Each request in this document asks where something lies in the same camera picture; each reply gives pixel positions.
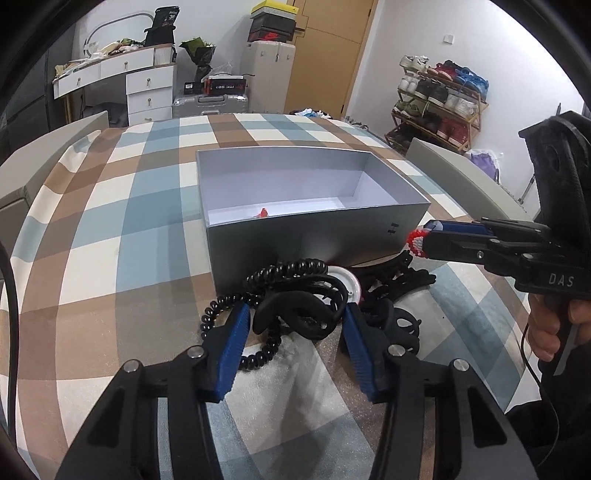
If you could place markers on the black bag on desk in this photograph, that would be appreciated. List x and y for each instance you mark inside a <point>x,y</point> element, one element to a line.
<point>163,25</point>

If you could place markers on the grey nightstand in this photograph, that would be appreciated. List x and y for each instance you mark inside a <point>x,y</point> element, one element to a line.
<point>24,172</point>
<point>478,194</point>

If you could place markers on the red beaded ring charm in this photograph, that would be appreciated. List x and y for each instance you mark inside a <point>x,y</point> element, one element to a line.
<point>415,242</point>

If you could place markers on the black red box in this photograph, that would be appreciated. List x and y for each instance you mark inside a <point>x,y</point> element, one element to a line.
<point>217,86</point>

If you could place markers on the white tall suitcase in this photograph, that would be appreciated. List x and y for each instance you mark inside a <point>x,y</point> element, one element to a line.
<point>267,66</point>

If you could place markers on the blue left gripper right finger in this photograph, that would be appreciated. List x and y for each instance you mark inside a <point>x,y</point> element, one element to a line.
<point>366,345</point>

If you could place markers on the grey right nightstand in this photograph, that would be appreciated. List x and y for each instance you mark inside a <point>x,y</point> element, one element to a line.
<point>478,194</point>

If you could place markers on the right hand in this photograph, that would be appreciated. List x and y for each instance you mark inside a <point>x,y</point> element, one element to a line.
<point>544,326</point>

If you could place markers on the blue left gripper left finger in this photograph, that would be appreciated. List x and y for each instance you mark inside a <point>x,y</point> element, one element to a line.
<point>224,346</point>

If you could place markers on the stacked shoe boxes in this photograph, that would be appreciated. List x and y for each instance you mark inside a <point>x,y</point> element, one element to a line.
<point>272,21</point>

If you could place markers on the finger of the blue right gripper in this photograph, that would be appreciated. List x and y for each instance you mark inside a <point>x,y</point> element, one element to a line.
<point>473,228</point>
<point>458,247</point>

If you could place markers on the dark wrapped flower bouquet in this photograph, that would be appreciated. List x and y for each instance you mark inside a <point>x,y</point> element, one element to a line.
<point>200,53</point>

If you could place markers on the black trash bin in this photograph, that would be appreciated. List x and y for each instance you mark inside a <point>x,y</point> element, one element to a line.
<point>311,113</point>

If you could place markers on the grey cardboard box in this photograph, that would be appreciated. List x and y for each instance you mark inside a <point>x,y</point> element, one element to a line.
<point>344,207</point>

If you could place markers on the white desk with drawers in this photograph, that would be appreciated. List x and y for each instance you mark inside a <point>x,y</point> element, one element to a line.
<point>142,79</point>

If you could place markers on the wooden door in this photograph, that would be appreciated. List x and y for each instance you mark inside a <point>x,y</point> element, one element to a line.
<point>329,39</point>

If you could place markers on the white China flag badge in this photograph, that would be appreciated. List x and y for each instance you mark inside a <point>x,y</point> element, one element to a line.
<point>262,214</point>

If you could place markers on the wooden shoe rack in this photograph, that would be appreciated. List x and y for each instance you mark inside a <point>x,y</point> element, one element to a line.
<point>441,104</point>

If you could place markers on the silver aluminium suitcase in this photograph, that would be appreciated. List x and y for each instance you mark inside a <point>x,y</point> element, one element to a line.
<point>199,105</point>

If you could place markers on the grey left nightstand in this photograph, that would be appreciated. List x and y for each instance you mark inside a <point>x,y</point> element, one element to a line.
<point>24,172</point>

